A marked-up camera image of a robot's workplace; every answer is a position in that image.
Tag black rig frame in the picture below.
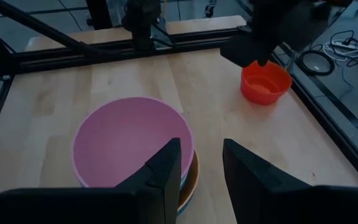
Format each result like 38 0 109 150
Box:
0 0 358 187

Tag blue cable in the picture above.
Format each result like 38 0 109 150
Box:
334 60 354 100

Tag pink bowl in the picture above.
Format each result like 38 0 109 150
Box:
71 96 195 189

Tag cables and power strip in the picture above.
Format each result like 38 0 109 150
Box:
329 29 358 68

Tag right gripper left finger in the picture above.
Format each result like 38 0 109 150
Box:
115 138 183 224

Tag white cable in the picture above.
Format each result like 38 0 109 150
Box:
321 42 358 62

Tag white power strip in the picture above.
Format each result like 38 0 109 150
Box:
330 39 358 51

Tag small orange cup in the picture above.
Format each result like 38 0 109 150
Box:
240 60 293 106

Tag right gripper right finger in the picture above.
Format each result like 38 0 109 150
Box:
222 138 312 224

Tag black metal frame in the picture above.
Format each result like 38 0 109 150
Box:
25 14 247 52

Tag green bowl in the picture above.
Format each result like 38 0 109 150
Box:
176 149 200 215

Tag light blue bowl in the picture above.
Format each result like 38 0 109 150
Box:
176 198 198 217

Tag caster wheel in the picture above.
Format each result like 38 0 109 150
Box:
204 2 216 19

